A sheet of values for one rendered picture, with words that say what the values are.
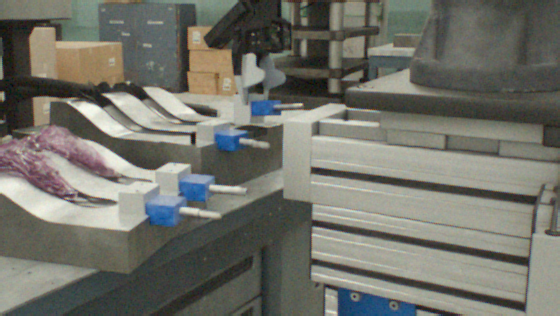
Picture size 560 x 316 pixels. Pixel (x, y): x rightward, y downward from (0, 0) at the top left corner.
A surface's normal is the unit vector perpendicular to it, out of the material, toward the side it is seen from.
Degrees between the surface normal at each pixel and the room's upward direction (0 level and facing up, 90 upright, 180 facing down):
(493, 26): 73
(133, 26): 90
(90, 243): 90
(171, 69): 90
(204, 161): 90
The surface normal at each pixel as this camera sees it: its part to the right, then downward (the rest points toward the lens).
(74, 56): -0.29, 0.17
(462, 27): -0.63, -0.17
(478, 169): -0.49, 0.15
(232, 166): 0.82, 0.11
